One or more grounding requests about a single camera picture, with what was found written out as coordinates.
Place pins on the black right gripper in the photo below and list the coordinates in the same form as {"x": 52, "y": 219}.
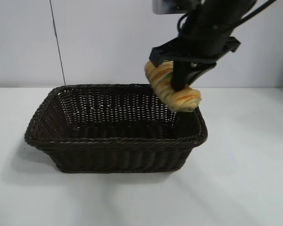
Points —
{"x": 202, "y": 40}

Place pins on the long striped orange bread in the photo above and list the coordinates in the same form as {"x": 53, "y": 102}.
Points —
{"x": 186, "y": 100}

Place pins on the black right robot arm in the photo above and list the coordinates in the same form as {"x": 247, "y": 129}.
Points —
{"x": 226, "y": 4}

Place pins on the dark brown wicker basket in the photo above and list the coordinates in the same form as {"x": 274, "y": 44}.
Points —
{"x": 108, "y": 155}

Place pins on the silver metal bracket plate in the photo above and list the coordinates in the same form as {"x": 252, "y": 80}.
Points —
{"x": 167, "y": 5}

